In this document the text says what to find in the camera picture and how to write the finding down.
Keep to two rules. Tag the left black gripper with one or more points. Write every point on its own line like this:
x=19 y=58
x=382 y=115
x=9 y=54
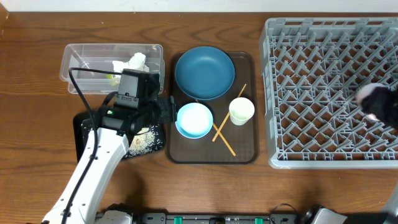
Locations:
x=170 y=109

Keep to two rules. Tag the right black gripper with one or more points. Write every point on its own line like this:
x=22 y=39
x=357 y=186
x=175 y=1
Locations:
x=379 y=104

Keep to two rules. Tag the light blue bowl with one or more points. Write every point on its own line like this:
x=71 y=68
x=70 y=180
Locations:
x=194 y=120

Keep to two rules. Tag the rice leftovers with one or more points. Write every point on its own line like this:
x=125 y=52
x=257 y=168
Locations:
x=143 y=143

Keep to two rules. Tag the dark blue plate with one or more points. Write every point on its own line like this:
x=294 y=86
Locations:
x=204 y=73

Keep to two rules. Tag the white napkin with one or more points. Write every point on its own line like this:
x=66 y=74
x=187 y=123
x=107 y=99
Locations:
x=136 y=62

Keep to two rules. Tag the yellow snack wrapper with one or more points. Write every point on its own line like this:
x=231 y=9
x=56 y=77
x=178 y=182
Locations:
x=113 y=79

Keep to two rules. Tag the white cup green inside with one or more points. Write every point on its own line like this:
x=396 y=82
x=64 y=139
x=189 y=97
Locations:
x=241 y=110

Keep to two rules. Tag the white cup pink inside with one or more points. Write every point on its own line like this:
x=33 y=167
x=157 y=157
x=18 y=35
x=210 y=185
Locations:
x=371 y=99

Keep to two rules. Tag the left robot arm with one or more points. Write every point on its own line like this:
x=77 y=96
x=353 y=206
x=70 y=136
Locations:
x=114 y=128

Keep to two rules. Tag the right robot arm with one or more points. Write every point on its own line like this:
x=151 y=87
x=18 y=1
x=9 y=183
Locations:
x=388 y=215

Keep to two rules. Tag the grey dishwasher rack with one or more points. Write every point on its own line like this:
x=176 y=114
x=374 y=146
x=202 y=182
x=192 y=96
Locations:
x=312 y=69

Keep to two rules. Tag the clear plastic waste bin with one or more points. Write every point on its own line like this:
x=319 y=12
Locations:
x=100 y=57

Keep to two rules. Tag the black tray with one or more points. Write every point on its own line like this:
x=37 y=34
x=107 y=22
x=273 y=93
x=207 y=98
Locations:
x=79 y=130

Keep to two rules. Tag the wooden chopstick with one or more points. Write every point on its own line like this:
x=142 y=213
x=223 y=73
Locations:
x=221 y=136
x=228 y=115

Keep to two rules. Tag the brown serving tray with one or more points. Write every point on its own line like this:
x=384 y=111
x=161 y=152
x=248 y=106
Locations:
x=243 y=139

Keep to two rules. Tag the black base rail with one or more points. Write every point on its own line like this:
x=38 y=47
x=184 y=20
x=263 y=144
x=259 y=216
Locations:
x=283 y=213

